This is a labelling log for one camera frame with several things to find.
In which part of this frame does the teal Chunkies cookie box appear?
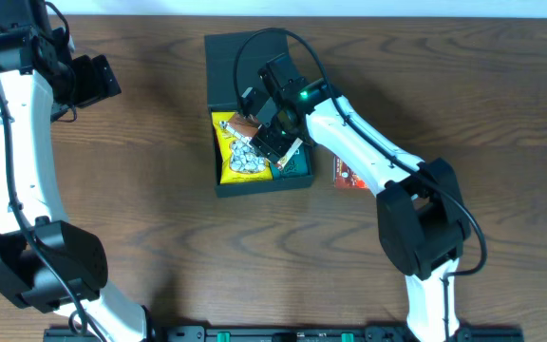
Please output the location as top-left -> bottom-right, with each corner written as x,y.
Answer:
270,144 -> 309,180

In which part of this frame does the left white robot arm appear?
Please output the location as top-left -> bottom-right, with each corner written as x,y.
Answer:
0,0 -> 162,341

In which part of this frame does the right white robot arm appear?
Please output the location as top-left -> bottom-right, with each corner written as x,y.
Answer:
240,54 -> 470,341

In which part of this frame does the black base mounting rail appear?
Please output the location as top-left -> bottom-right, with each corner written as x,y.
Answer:
43,325 -> 525,342

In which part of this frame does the brown Pocky snack box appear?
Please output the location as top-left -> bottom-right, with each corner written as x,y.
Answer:
218,111 -> 304,171

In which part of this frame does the yellow Hacks candy bag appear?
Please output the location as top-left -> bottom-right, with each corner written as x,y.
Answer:
212,111 -> 274,184

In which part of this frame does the black gift box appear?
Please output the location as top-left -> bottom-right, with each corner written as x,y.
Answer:
204,31 -> 314,198

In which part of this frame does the red Hello Panda box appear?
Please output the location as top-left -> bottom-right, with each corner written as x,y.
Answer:
333,156 -> 368,189

